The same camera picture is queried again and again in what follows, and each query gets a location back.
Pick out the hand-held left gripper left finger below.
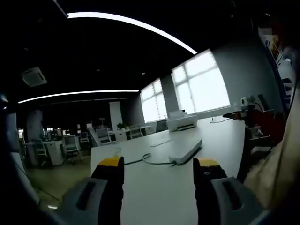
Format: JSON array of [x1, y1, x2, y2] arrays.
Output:
[[56, 156, 125, 225]]

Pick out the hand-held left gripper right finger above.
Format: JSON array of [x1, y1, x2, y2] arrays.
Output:
[[192, 157, 268, 225]]

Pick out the white power strip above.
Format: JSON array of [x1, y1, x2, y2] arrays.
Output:
[[168, 139, 203, 166]]

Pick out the grey power strip cable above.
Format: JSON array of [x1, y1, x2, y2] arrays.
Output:
[[124, 152, 174, 166]]

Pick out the long ceiling light strip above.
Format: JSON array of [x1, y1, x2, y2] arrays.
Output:
[[67, 11, 199, 55]]

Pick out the background office desks and chairs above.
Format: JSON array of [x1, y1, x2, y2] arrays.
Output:
[[23, 124, 153, 166]]

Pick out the person's beige jacket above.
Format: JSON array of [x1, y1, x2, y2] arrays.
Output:
[[243, 46, 300, 210]]

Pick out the white table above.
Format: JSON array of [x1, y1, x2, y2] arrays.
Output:
[[90, 117, 247, 225]]

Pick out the red device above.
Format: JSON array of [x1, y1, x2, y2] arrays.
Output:
[[243, 109, 285, 144]]

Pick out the dark hand tool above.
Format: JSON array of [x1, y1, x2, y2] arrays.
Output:
[[222, 111, 247, 121]]

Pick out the thin white sheet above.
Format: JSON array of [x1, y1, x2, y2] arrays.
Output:
[[149, 138, 173, 148]]

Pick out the white box-shaped device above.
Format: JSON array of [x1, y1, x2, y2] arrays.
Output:
[[166, 111, 198, 133]]

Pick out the small bright window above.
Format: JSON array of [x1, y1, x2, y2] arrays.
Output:
[[140, 78, 168, 124]]

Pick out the large bright window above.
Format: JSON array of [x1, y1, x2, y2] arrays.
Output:
[[171, 49, 232, 116]]

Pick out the ceiling air conditioner unit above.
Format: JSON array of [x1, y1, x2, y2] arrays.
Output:
[[22, 67, 48, 88]]

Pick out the thin dark table cable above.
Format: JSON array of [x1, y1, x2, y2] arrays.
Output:
[[209, 117, 229, 124]]

